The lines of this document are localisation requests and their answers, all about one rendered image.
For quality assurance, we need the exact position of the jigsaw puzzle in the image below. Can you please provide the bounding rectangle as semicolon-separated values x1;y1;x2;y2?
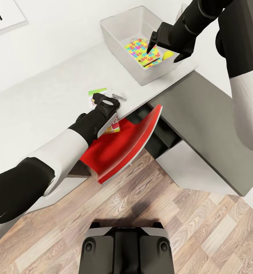
144;45;161;68
125;39;161;68

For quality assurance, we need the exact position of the tennis ball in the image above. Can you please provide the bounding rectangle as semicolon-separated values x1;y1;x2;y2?
162;51;174;61

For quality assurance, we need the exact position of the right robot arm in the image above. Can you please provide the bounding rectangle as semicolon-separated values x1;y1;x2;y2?
147;0;253;150

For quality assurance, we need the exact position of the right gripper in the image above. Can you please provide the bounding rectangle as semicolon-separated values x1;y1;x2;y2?
147;11;202;63

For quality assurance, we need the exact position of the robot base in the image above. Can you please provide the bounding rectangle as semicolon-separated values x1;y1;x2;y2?
79;222;174;274

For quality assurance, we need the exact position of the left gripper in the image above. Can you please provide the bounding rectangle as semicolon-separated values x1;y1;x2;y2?
92;93;120;111

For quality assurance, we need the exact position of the board game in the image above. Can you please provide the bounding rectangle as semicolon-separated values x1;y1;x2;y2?
87;88;120;134
129;36;150;45

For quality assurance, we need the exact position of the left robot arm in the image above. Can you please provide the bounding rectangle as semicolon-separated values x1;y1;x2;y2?
0;86;126;239

